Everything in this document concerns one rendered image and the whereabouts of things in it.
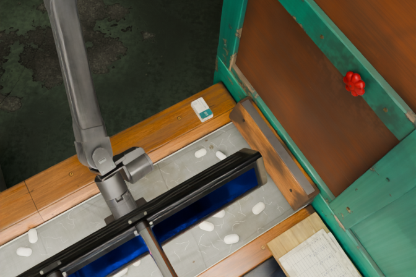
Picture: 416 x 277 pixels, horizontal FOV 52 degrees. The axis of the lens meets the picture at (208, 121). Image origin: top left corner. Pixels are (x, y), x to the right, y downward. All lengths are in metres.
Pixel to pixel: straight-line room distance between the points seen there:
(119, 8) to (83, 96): 1.52
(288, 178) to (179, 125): 0.33
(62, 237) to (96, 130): 0.32
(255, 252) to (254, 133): 0.29
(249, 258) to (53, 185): 0.51
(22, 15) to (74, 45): 1.57
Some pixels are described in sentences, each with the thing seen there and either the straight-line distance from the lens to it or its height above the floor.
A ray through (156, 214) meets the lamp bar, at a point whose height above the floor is 1.11.
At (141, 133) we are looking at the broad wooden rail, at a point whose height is 0.76.
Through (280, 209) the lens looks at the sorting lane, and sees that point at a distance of 1.14.
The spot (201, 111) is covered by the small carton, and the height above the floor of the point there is 0.78.
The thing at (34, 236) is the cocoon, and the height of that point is 0.76.
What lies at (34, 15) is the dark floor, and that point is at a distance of 2.48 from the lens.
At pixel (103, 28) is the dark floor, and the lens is 2.34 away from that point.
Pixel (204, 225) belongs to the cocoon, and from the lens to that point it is 1.08.
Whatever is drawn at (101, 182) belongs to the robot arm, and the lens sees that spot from 0.95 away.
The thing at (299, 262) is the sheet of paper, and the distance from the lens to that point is 1.08.
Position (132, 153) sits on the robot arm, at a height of 0.92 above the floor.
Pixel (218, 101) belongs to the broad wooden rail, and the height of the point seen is 0.76.
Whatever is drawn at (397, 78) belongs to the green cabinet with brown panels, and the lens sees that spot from 0.69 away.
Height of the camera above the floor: 1.82
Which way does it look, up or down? 64 degrees down
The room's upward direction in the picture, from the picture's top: 7 degrees clockwise
